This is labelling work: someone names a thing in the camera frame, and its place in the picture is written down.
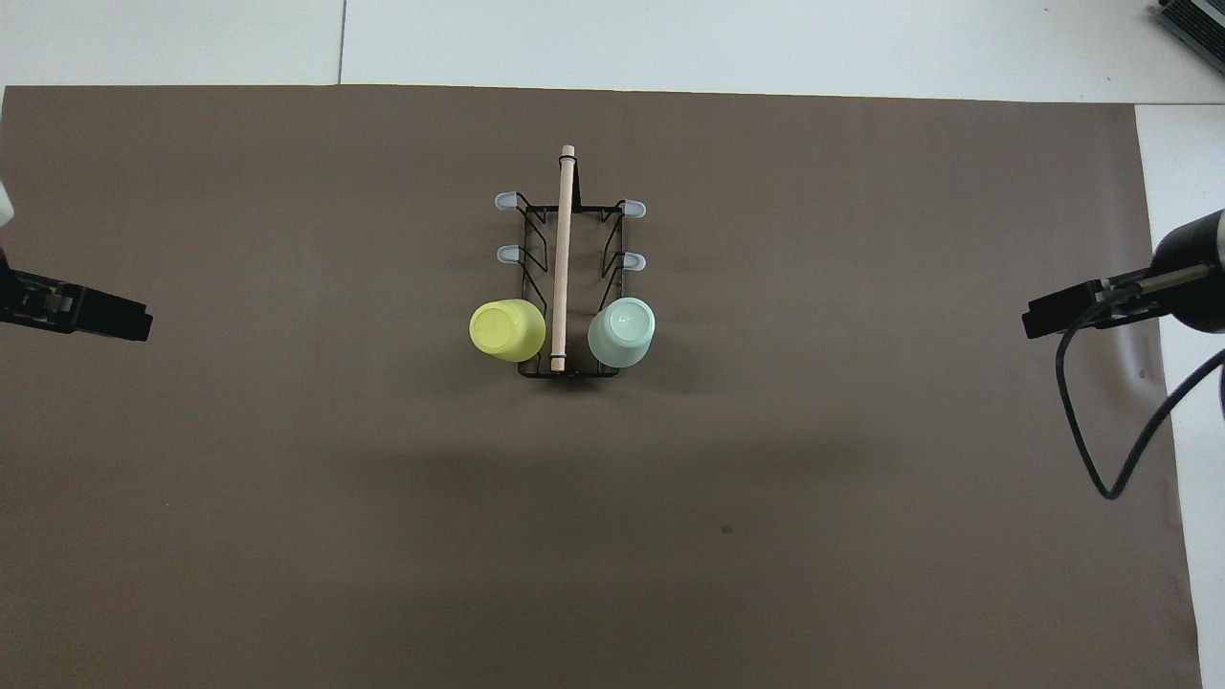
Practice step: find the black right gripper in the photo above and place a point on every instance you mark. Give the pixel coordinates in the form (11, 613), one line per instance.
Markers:
(1196, 273)

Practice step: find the grey device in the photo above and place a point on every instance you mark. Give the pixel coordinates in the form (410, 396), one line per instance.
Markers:
(1201, 17)

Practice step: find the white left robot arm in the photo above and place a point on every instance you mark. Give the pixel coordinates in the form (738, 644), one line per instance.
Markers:
(5, 206)

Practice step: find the pale green plastic cup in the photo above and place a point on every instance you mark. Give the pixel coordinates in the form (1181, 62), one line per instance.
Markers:
(622, 332)

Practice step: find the yellow plastic cup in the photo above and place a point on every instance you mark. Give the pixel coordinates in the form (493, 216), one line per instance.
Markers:
(507, 330)

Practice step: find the brown table mat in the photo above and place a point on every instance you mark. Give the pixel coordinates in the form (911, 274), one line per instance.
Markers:
(287, 526)

